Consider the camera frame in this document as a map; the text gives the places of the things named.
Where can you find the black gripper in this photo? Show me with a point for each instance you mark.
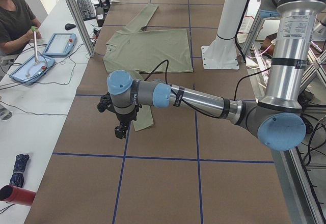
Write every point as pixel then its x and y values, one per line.
pixel 125 118

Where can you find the olive green long-sleeve shirt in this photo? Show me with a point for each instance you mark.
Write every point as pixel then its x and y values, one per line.
pixel 132 51

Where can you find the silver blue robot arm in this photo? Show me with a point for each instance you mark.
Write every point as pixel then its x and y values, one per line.
pixel 274 118

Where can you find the far blue teach pendant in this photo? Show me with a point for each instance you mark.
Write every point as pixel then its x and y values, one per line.
pixel 60 45

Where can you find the blue teach pendant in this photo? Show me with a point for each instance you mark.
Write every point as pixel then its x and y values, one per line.
pixel 60 45
pixel 31 70

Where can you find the near blue teach pendant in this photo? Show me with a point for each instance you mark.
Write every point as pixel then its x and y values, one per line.
pixel 31 70

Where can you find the black power adapter with label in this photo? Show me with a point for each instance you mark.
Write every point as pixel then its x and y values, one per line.
pixel 100 16

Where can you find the black computer mouse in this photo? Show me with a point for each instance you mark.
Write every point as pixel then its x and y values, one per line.
pixel 69 26

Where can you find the black keyboard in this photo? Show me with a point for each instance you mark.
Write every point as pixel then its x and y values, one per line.
pixel 86 9

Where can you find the folded dark blue umbrella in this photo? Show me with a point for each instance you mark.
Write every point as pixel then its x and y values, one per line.
pixel 17 178

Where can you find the silver stick with green tip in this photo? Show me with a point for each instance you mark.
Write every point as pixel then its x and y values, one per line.
pixel 36 59

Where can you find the red cylinder tube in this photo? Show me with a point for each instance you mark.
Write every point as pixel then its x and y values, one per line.
pixel 16 195

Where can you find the seated person in dark shirt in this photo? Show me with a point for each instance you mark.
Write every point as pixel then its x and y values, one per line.
pixel 17 20

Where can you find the brown box on rack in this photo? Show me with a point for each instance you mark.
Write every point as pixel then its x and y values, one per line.
pixel 268 44

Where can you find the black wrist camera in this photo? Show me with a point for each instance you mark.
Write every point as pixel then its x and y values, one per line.
pixel 120 131

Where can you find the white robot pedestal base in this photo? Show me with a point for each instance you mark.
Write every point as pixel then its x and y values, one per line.
pixel 221 53

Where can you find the aluminium frame post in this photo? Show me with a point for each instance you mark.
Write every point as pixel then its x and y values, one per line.
pixel 74 10

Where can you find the aluminium frame rack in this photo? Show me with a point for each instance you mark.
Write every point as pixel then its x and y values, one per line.
pixel 301 170

